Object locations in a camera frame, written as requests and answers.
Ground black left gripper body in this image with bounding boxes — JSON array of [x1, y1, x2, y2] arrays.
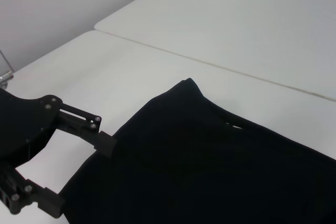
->
[[0, 87, 64, 168]]

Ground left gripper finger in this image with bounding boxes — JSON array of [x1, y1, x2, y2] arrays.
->
[[54, 102, 118, 158], [0, 159, 66, 219]]

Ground black t-shirt with FREE print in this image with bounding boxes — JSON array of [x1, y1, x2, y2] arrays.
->
[[59, 77, 336, 224]]

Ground left gripper cable with connector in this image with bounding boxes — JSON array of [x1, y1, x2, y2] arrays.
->
[[0, 71, 14, 90]]

